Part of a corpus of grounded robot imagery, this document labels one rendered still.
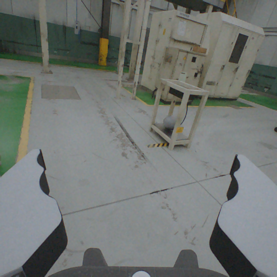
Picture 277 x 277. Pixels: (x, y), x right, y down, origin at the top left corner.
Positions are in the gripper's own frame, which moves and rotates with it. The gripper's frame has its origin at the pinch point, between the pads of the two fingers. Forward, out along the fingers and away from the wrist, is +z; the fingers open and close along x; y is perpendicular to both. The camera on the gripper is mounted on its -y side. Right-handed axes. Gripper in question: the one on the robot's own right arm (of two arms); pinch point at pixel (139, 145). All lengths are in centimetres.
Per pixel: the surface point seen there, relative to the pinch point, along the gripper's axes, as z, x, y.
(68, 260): 45, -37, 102
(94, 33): 963, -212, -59
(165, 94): 416, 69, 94
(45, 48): 536, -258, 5
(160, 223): 76, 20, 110
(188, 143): 200, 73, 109
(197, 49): 441, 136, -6
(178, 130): 189, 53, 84
